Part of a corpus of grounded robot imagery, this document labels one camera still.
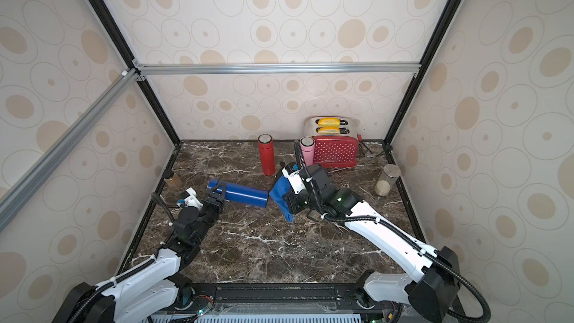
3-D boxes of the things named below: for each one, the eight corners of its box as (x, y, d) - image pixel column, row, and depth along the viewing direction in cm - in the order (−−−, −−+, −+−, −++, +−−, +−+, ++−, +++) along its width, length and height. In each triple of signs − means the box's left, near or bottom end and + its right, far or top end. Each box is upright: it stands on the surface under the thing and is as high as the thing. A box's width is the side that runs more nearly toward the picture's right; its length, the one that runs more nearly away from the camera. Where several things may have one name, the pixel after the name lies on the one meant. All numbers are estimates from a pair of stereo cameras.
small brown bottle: (171, 191, 103) (163, 180, 96) (174, 182, 106) (167, 172, 99) (180, 191, 103) (172, 180, 96) (183, 182, 106) (176, 172, 99)
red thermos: (262, 175, 109) (256, 143, 92) (263, 165, 112) (258, 133, 95) (275, 175, 109) (272, 143, 92) (275, 165, 112) (272, 133, 95)
